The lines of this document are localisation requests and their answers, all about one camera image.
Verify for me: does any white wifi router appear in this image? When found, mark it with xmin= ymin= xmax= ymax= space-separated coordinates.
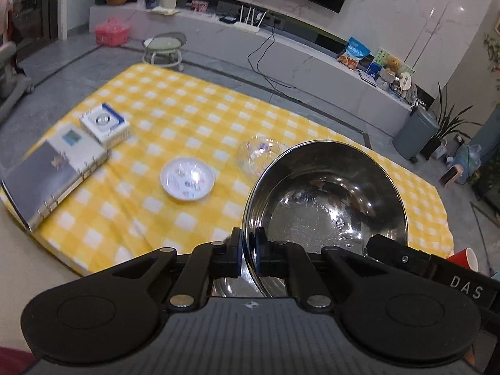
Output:
xmin=234 ymin=6 xmax=268 ymax=34

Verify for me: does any blue water jug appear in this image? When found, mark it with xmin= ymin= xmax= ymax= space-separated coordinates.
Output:
xmin=452 ymin=144 xmax=482 ymax=185

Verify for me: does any clear glass patterned plate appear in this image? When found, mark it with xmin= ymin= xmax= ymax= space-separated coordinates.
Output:
xmin=236 ymin=136 xmax=289 ymax=183

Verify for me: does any grey ring binder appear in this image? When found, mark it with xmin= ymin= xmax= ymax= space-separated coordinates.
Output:
xmin=1 ymin=124 xmax=108 ymax=232

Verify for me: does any small white saucer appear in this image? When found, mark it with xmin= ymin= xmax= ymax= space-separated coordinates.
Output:
xmin=159 ymin=157 xmax=215 ymax=202

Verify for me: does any yellow checkered tablecloth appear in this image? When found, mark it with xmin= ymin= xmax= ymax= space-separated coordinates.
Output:
xmin=0 ymin=62 xmax=456 ymax=278

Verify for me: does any blue snack bag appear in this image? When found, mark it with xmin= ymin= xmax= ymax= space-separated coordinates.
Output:
xmin=337 ymin=37 xmax=370 ymax=70

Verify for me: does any red mug wooden handle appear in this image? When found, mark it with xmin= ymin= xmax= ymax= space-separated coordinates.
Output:
xmin=447 ymin=247 xmax=479 ymax=273

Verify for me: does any black power cable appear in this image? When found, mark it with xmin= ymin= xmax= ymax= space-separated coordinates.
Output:
xmin=247 ymin=24 xmax=298 ymax=91

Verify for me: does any teddy bear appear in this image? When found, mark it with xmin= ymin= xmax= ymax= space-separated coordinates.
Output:
xmin=380 ymin=56 xmax=403 ymax=83

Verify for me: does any pink storage basket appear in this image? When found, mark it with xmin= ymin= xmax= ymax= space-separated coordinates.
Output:
xmin=95 ymin=18 xmax=130 ymax=48

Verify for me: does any grey trash bin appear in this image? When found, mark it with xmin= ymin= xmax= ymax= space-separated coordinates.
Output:
xmin=392 ymin=106 xmax=439 ymax=163

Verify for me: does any small beige heater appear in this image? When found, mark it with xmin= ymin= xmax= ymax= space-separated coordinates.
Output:
xmin=439 ymin=164 xmax=463 ymax=188

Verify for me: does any white blue small box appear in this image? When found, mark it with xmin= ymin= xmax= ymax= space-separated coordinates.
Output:
xmin=79 ymin=102 xmax=131 ymax=149

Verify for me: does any small round rolling stool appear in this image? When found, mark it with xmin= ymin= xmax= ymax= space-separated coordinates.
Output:
xmin=142 ymin=32 xmax=187 ymax=72

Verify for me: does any orange steel bowl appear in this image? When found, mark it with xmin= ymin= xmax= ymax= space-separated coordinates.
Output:
xmin=210 ymin=139 xmax=409 ymax=298

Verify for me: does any potted snake plant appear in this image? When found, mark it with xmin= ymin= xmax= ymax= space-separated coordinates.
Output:
xmin=420 ymin=85 xmax=482 ymax=160

